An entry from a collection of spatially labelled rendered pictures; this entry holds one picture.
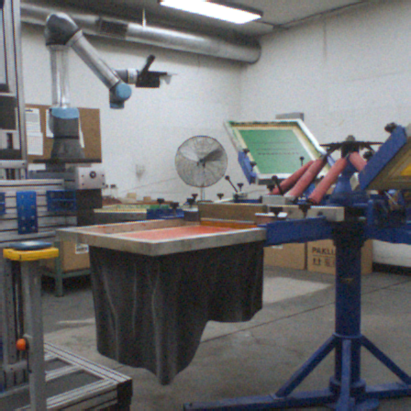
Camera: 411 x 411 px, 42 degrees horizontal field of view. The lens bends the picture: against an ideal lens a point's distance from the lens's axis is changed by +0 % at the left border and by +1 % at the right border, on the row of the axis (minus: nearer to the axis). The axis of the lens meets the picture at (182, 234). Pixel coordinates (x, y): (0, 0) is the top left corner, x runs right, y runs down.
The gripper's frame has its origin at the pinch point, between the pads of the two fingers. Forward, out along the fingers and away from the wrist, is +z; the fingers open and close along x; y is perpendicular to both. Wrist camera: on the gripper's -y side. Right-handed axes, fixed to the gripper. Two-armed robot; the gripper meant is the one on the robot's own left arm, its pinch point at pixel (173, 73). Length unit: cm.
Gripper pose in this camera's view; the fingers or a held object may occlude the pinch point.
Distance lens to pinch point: 276.6
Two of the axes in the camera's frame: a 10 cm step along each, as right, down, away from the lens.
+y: -0.3, 9.7, 2.4
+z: 9.4, -0.6, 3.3
